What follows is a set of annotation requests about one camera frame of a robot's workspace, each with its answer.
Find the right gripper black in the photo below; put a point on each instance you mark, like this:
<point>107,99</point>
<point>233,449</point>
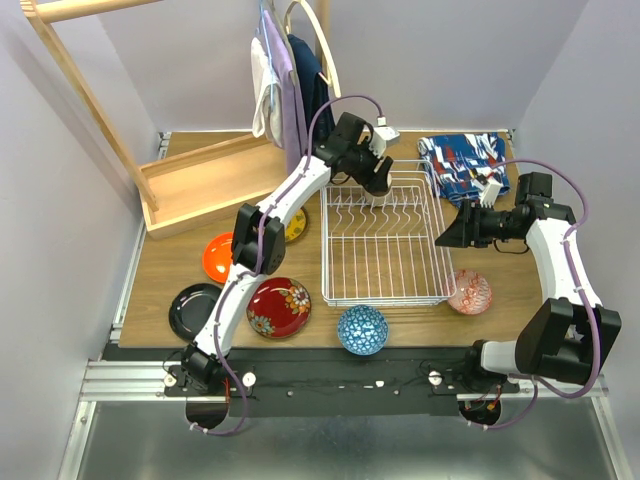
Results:
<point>466,228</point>

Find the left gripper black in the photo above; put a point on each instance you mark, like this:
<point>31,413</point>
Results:
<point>376,173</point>

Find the red white patterned bowl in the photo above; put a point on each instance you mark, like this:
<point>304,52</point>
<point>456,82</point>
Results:
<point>471,293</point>

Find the white wire dish rack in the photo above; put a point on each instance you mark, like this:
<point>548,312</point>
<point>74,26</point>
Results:
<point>382,251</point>

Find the white brown metal cup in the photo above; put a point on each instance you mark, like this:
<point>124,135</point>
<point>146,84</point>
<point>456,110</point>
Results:
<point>378,194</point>

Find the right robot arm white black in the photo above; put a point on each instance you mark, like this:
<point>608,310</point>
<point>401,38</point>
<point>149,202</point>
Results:
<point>571,334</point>

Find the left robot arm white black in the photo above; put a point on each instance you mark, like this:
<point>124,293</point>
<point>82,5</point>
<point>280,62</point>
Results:
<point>259,247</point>

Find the wooden clothes rack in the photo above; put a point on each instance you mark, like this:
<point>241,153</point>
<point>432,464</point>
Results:
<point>183,191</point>

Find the blue red patterned folded cloth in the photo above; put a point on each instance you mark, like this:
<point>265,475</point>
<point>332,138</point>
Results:
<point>450,160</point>

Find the navy hanging cloth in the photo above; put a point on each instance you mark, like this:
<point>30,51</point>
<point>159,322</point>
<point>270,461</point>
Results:
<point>314,90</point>

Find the yellow patterned small plate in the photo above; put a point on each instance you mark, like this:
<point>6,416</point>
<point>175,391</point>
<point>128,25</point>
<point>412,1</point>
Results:
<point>296,226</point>

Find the lilac hanging cloth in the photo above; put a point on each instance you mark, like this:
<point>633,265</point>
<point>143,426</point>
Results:
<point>295,135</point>

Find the wooden hanger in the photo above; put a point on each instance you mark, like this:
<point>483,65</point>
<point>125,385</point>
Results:
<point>318,15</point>

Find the blue patterned bowl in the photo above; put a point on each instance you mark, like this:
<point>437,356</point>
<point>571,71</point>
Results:
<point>363,330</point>

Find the white hanging cloth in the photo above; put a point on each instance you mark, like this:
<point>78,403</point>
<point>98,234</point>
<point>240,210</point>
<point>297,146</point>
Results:
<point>267,117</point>

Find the red floral plate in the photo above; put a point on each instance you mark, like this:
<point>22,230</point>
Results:
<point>279,308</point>

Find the orange plate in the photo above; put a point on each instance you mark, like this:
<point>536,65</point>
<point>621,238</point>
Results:
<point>217,257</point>

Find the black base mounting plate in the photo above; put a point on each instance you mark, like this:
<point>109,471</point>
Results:
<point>323,382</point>

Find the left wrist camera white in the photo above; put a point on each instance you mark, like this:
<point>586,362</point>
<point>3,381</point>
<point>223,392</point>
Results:
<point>383,136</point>

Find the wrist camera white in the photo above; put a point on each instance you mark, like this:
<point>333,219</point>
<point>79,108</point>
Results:
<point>488,189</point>
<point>383,136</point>

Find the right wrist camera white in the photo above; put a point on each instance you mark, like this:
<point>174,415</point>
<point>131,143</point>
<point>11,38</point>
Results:
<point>488,189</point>

